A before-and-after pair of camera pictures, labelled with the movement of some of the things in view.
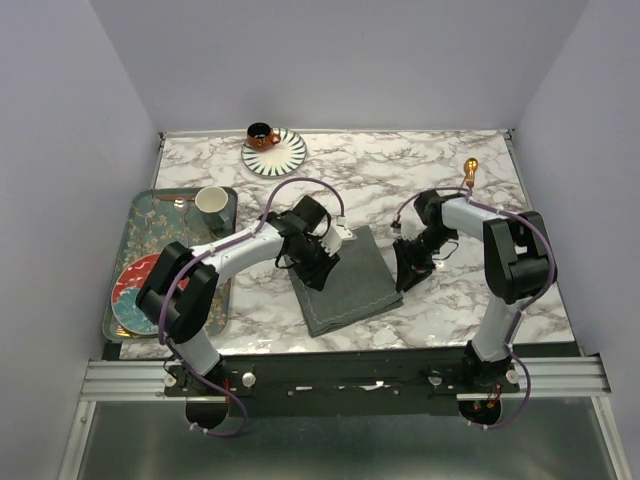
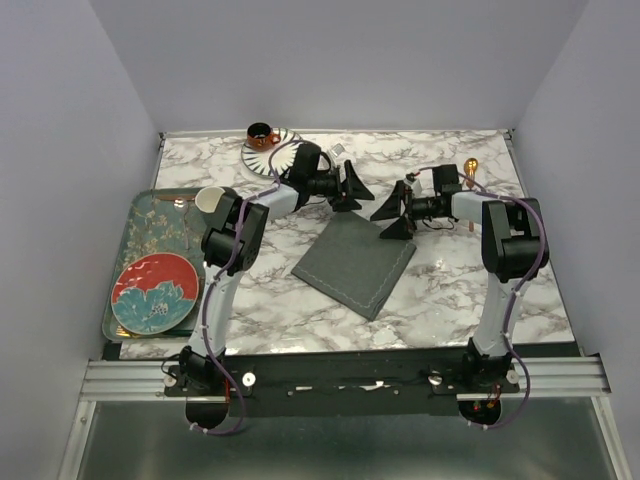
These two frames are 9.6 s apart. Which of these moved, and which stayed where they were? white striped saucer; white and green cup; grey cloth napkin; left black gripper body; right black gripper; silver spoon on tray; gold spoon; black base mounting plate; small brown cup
Moved: left black gripper body; grey cloth napkin; right black gripper
Stayed: white striped saucer; white and green cup; small brown cup; gold spoon; silver spoon on tray; black base mounting plate
